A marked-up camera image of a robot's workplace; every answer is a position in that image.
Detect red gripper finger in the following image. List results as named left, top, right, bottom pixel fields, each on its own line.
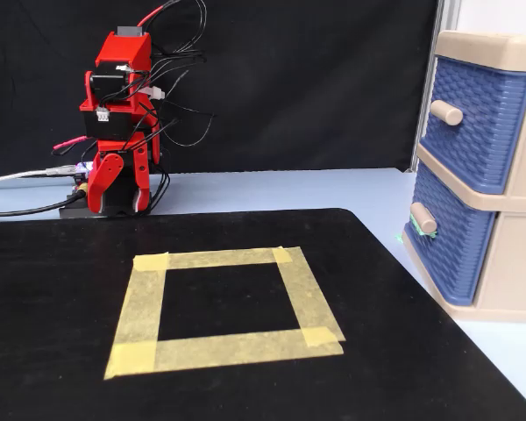
left=130, top=146, right=153, bottom=215
left=87, top=152, right=124, bottom=215

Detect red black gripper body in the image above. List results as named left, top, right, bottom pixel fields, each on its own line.
left=79, top=98, right=150, bottom=154

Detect beige cylindrical drawer handle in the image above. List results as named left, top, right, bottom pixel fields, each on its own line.
left=409, top=201, right=438, bottom=235
left=429, top=99, right=465, bottom=127

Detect blue woven-pattern drawer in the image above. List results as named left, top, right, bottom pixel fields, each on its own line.
left=402, top=164, right=496, bottom=307
left=418, top=55, right=526, bottom=196

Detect beige plastic drawer cabinet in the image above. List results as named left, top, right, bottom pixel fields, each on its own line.
left=402, top=29, right=526, bottom=325

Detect yellow masking tape strip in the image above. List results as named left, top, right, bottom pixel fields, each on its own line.
left=132, top=246, right=303, bottom=272
left=103, top=326, right=345, bottom=381
left=271, top=247, right=346, bottom=347
left=113, top=258, right=168, bottom=352

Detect black table mat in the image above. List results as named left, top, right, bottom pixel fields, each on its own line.
left=0, top=208, right=526, bottom=421

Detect black backdrop cloth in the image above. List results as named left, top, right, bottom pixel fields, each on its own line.
left=0, top=0, right=444, bottom=176

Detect green tape strip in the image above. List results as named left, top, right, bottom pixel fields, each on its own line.
left=410, top=218, right=439, bottom=240

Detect pinkish red wire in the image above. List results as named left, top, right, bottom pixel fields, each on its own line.
left=51, top=135, right=89, bottom=155

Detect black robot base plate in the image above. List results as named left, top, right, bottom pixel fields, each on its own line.
left=59, top=192, right=153, bottom=219

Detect black power cable with ferrite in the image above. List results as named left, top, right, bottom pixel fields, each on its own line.
left=0, top=192, right=87, bottom=218

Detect silver braided USB cable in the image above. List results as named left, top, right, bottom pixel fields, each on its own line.
left=0, top=164, right=78, bottom=185

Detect black robot wire bundle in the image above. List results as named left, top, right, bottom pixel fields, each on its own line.
left=131, top=0, right=216, bottom=210

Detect thin red wire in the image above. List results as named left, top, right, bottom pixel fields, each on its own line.
left=138, top=3, right=176, bottom=27

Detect aluminium frame post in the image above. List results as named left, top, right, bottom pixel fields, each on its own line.
left=436, top=0, right=461, bottom=34

